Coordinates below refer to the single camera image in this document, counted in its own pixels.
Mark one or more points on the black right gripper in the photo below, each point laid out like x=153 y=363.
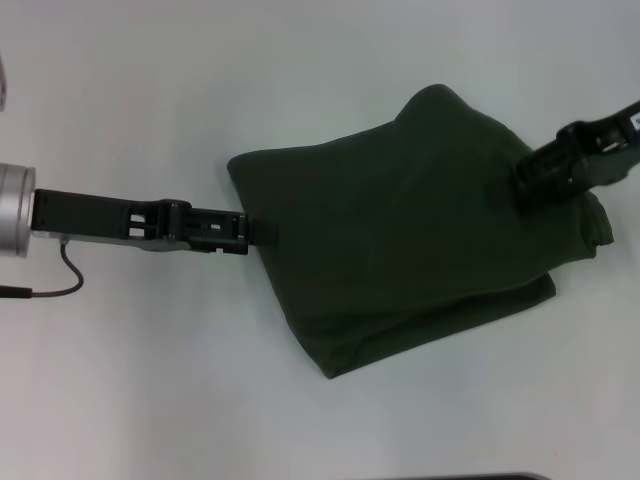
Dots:
x=605 y=150

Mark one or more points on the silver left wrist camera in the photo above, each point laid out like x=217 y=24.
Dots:
x=2 y=85

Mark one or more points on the dark green FREE t-shirt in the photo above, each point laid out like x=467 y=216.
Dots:
x=400 y=240

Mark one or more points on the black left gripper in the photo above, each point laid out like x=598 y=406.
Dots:
x=100 y=220

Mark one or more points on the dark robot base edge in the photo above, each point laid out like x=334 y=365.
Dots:
x=510 y=477

